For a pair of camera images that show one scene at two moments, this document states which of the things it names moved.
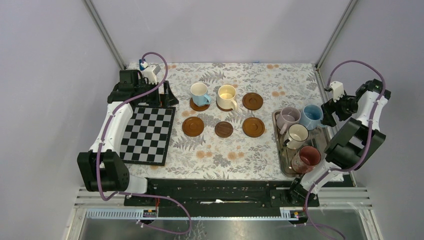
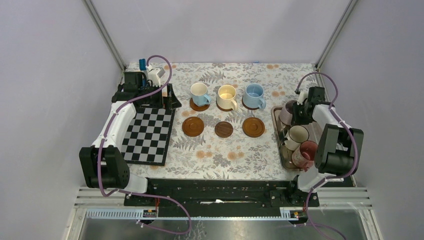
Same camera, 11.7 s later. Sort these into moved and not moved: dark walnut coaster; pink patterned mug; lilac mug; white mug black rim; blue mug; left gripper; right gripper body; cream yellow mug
Moved: blue mug; right gripper body; pink patterned mug; lilac mug
Not moved: white mug black rim; dark walnut coaster; cream yellow mug; left gripper
